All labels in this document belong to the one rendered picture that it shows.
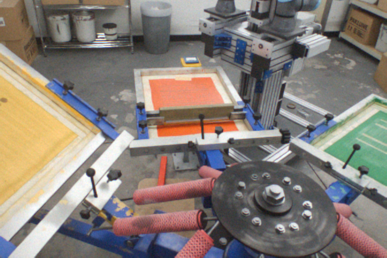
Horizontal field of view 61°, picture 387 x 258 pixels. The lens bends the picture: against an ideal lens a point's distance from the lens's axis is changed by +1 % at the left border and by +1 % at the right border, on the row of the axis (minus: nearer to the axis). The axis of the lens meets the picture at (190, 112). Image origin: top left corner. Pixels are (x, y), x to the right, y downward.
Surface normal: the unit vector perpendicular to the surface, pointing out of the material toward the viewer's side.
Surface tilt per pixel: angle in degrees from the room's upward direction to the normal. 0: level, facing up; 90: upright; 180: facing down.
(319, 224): 0
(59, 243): 0
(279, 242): 0
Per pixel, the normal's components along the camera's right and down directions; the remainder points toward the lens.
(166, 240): 0.04, -0.84
